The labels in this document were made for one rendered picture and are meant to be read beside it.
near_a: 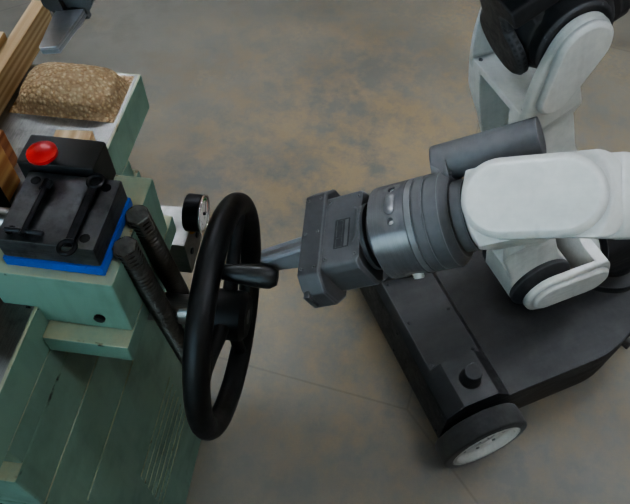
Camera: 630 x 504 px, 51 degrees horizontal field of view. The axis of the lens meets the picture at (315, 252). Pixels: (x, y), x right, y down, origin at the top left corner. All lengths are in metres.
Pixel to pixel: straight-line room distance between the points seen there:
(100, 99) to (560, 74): 0.59
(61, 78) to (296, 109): 1.37
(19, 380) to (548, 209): 0.53
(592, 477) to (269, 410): 0.74
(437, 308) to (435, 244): 0.97
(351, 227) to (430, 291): 0.95
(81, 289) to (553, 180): 0.44
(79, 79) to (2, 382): 0.40
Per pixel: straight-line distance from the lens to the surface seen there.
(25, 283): 0.71
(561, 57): 0.91
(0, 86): 0.95
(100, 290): 0.67
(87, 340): 0.74
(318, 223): 0.64
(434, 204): 0.57
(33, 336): 0.75
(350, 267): 0.60
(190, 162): 2.08
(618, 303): 1.69
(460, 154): 0.59
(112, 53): 2.53
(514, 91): 1.02
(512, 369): 1.52
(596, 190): 0.53
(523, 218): 0.53
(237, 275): 0.67
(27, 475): 0.80
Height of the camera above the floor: 1.49
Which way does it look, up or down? 55 degrees down
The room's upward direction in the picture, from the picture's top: straight up
